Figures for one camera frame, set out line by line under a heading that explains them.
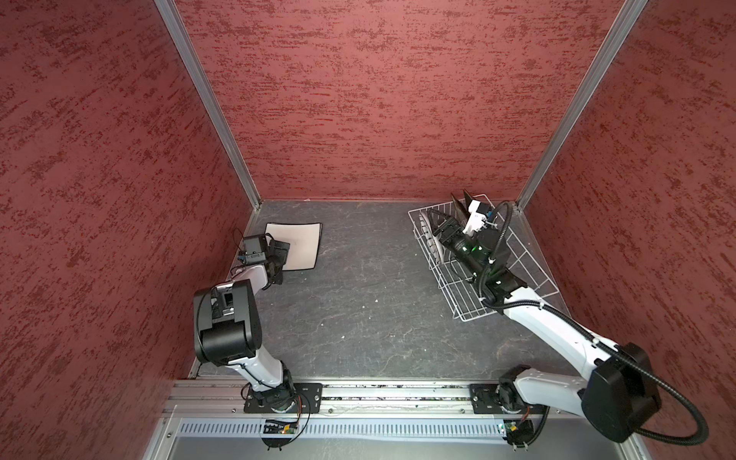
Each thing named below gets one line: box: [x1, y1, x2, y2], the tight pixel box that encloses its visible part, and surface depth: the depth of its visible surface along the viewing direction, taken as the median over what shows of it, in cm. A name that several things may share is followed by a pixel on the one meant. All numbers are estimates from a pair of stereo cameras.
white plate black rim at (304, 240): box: [264, 222, 324, 272], surface depth 108 cm
